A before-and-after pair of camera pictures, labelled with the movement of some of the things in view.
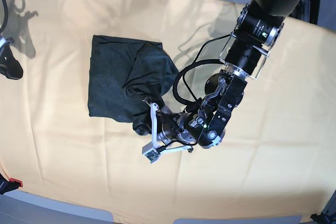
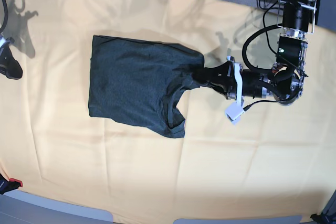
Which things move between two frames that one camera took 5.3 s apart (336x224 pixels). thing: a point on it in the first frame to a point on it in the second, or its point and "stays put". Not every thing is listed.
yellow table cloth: [277, 156] stays put
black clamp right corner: [323, 219] stays put
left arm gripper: [170, 128] to [226, 78]
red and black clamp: [6, 186] stays put
